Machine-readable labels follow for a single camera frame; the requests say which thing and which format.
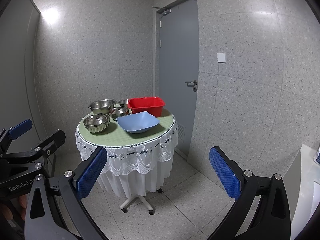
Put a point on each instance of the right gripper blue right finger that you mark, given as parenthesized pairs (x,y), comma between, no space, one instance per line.
(238,186)

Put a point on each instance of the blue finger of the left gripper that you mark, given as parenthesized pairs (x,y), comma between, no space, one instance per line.
(44,148)
(12,134)

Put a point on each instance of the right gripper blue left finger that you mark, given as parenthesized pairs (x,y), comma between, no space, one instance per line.
(77,186)

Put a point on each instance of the fluted steel bowl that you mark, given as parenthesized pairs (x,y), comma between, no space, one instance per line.
(96,123)

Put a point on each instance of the large steel bowl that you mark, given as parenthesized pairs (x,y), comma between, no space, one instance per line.
(102,106)

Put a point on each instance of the medium steel bowl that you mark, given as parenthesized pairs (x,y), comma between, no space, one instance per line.
(116,112)

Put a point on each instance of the blue square plastic plate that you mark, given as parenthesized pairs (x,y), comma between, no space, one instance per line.
(137,123)

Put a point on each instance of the person's left hand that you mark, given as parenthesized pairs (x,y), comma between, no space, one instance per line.
(12,208)

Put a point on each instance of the white counter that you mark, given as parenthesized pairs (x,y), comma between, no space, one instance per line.
(302,188)

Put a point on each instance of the round table with tablecloth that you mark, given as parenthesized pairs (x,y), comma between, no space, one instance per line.
(137,163)

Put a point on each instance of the small steel bowl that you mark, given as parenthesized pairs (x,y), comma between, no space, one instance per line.
(123,103)

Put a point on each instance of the red plastic basin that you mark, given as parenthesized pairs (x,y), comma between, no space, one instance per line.
(152,105)

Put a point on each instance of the grey door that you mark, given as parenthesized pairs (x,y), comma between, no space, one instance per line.
(179,62)

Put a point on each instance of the door closer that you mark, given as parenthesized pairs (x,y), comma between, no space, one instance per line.
(162,11)

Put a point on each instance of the metal door handle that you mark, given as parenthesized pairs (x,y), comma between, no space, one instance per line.
(191,83)

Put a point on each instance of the white wall switch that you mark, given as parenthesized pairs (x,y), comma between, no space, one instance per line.
(221,57)

